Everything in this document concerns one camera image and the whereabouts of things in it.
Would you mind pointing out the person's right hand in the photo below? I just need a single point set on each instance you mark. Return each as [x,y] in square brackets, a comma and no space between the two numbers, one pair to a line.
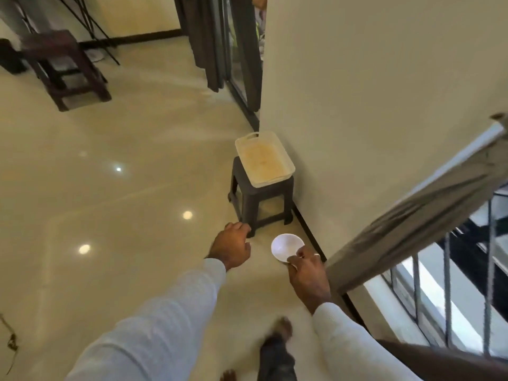
[311,281]

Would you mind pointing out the person's left hand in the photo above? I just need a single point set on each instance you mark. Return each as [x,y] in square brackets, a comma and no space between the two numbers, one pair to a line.
[232,246]

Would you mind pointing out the white round bowl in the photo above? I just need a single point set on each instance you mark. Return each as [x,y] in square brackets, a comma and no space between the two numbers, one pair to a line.
[283,246]

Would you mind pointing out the light grey curtain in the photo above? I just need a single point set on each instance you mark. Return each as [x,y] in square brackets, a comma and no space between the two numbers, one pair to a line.
[416,218]

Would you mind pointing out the dark brown curtain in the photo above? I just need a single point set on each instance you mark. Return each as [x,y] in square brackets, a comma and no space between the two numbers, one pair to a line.
[204,43]

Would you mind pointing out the person's right forearm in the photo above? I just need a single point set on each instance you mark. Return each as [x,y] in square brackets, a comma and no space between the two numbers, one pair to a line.
[349,345]

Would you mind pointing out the person's left forearm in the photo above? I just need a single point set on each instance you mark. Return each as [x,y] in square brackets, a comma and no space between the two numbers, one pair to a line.
[151,333]

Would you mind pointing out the person's right foot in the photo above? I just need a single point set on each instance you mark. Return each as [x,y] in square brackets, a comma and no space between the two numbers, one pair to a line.
[283,329]

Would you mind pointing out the person's foot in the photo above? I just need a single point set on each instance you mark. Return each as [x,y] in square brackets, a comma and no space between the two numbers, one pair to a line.
[283,329]
[229,376]

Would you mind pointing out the person's left foot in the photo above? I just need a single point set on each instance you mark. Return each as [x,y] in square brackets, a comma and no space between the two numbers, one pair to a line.
[229,376]

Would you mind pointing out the dark grey plastic stool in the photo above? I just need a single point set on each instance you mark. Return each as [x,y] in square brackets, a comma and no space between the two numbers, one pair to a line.
[258,210]

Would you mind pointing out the cream perforated plastic box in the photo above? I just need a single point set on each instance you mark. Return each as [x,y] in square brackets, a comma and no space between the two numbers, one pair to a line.
[264,158]

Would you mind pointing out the black tripod legs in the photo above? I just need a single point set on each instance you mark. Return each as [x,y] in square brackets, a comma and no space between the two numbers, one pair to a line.
[92,33]

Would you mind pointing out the dark brown wooden stool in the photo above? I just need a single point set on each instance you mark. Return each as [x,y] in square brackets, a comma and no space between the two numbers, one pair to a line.
[47,41]

